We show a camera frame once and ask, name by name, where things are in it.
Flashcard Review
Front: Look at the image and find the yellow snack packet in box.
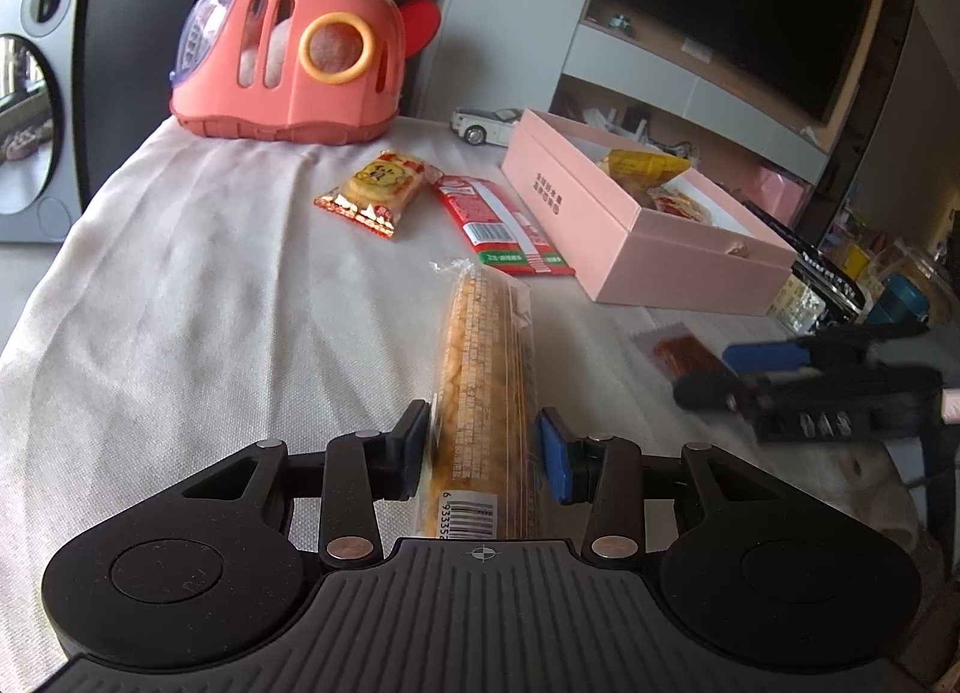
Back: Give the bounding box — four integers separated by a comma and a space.
599, 149, 690, 188

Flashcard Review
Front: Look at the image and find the black television screen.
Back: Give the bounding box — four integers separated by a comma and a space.
584, 0, 880, 129

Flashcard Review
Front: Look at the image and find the white toy car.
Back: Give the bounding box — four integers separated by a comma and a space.
449, 108, 523, 149

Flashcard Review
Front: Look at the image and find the red round container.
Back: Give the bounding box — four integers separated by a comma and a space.
398, 0, 441, 59

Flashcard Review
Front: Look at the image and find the white tablecloth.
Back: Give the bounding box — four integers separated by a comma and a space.
2, 119, 919, 691

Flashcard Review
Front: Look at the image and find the small red sauce packet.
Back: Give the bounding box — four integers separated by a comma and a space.
630, 324, 731, 381

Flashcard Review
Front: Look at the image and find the red snack packet in box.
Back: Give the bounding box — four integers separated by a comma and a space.
647, 188, 713, 225

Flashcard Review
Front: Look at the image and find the clear-wrapped cracker sleeve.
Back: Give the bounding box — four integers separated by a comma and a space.
418, 262, 542, 540

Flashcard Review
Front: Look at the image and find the teal bottle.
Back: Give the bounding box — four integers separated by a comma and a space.
867, 274, 931, 324

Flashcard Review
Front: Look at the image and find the orange rice cracker packet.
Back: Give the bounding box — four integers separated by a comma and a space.
313, 150, 443, 239

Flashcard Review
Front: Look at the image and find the coral toy carrier case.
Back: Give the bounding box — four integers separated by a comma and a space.
169, 0, 405, 145

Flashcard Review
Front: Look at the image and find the red green snack packet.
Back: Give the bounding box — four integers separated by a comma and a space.
436, 175, 574, 277

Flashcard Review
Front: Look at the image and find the pink open storage box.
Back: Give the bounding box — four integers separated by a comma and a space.
501, 110, 796, 316

